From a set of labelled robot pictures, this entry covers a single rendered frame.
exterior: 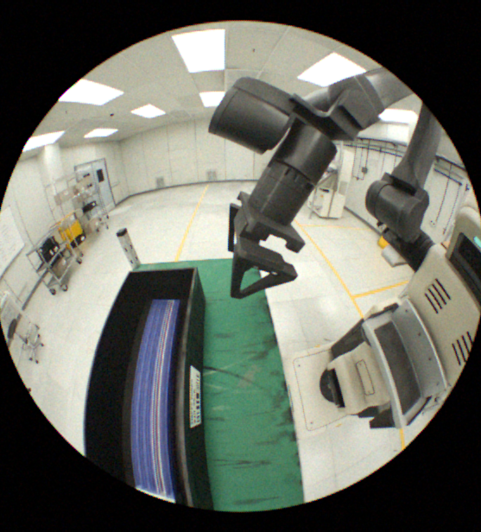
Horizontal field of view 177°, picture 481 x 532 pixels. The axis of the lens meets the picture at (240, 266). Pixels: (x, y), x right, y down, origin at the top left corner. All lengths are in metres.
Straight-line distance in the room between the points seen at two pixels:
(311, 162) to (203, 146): 7.00
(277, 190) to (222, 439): 0.37
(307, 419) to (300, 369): 0.34
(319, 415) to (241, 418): 0.82
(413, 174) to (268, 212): 0.27
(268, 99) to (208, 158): 6.95
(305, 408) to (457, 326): 0.88
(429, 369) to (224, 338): 0.45
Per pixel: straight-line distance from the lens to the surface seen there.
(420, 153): 0.37
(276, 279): 0.15
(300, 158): 0.16
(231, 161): 7.08
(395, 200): 0.30
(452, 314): 0.38
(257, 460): 0.35
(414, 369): 0.42
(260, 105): 0.15
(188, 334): 0.24
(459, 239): 0.32
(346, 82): 0.20
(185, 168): 7.28
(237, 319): 0.36
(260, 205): 0.16
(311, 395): 1.07
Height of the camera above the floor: 1.27
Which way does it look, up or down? 41 degrees down
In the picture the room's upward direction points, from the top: straight up
